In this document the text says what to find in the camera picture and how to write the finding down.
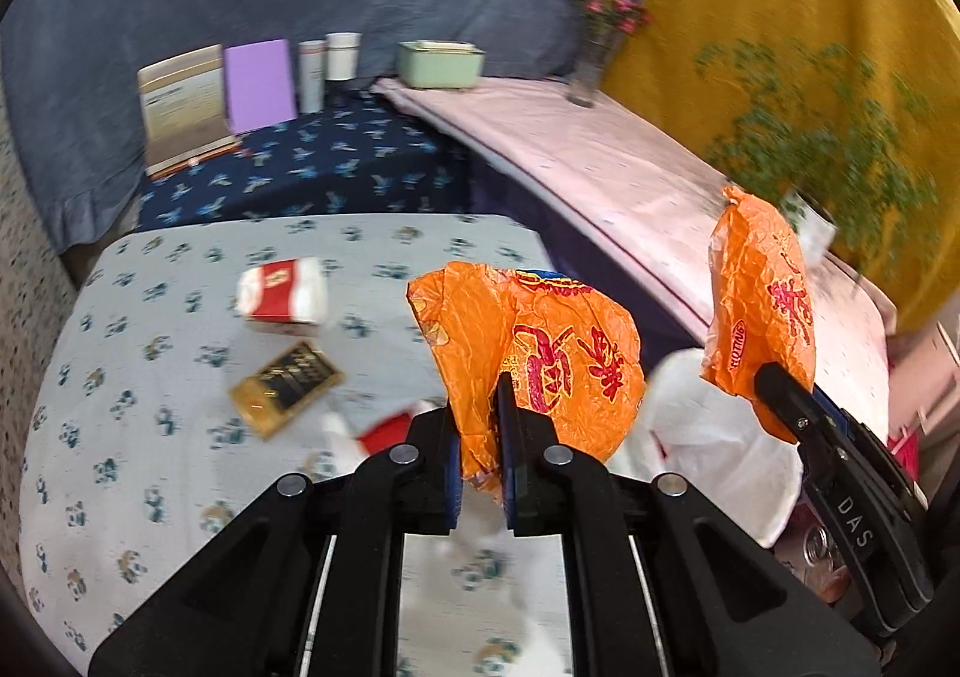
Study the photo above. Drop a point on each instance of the purple card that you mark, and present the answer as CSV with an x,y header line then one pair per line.
x,y
259,85

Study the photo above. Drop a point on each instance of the glass vase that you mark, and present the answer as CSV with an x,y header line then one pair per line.
x,y
589,77

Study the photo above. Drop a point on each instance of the white slim bottle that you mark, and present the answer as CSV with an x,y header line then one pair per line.
x,y
311,77

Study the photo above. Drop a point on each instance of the green leafy plant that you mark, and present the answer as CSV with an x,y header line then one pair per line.
x,y
825,137

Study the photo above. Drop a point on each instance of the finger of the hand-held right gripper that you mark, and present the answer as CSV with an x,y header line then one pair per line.
x,y
855,534
877,456

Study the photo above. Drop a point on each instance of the beige card stand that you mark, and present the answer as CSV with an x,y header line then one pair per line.
x,y
180,107

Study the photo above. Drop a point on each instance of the dark purple table skirt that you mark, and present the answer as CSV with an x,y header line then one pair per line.
x,y
570,250

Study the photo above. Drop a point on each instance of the white jar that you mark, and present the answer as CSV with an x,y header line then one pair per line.
x,y
343,56

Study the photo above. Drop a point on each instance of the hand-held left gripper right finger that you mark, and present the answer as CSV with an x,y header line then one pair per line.
x,y
540,474

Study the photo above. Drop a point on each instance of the white lined trash bin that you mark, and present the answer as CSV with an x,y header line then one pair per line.
x,y
720,452

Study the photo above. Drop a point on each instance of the pink shelf cloth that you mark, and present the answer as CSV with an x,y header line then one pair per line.
x,y
562,152

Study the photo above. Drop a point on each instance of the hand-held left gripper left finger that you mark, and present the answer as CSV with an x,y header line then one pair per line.
x,y
427,467

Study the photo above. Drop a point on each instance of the black and gold packet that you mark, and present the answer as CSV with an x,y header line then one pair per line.
x,y
289,385

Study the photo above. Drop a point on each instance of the white plant pot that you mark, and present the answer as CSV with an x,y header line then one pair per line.
x,y
814,227

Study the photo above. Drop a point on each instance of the red paper cup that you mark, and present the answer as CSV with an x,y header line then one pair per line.
x,y
281,287

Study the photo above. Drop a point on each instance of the navy printed cloth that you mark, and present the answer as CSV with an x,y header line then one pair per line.
x,y
315,160

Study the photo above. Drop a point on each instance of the pink flower bunch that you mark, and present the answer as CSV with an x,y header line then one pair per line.
x,y
611,10

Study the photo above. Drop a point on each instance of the orange plastic bag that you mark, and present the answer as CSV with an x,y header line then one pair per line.
x,y
757,302
547,347

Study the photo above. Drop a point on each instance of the red cardboard box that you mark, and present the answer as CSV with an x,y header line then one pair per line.
x,y
386,433

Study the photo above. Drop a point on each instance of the white crumpled tissue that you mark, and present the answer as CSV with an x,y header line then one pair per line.
x,y
341,444

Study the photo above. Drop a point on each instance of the pale green box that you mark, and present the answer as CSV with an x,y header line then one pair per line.
x,y
439,66

